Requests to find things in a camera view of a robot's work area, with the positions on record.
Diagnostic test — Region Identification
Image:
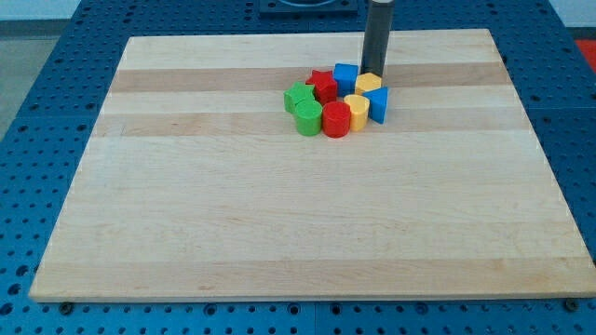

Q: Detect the light wooden board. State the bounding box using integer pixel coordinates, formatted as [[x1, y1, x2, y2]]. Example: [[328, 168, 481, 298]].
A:
[[30, 29, 595, 302]]

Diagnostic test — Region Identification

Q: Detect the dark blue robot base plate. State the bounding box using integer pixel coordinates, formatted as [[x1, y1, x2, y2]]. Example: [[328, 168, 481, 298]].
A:
[[257, 0, 359, 17]]

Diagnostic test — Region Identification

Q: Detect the red star block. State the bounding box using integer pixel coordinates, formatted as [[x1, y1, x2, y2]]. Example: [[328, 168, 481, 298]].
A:
[[305, 70, 338, 105]]

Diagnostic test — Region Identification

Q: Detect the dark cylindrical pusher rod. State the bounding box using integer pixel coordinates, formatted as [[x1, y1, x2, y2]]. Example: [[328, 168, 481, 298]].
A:
[[360, 0, 395, 77]]

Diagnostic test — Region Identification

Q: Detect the red cylinder block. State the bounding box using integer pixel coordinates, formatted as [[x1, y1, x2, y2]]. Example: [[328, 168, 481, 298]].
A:
[[322, 101, 351, 138]]

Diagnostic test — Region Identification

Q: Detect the blue triangle block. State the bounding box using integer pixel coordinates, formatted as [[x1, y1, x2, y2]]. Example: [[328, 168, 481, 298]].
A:
[[362, 87, 389, 124]]

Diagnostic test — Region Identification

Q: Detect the yellow cylinder block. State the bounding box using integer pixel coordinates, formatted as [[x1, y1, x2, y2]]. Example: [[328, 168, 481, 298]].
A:
[[344, 94, 370, 132]]

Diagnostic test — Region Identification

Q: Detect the green star block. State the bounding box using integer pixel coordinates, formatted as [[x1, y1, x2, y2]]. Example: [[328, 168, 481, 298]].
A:
[[283, 82, 315, 114]]

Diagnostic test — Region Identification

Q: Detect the blue cube block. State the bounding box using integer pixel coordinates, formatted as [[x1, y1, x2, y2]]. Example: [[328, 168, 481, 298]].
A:
[[332, 63, 359, 97]]

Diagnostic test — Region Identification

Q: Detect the yellow hexagon block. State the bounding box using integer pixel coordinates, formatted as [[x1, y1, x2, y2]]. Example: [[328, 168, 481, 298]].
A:
[[355, 73, 382, 95]]

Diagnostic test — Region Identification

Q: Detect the green cylinder block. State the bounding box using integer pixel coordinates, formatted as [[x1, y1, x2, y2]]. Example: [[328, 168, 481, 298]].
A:
[[294, 100, 322, 136]]

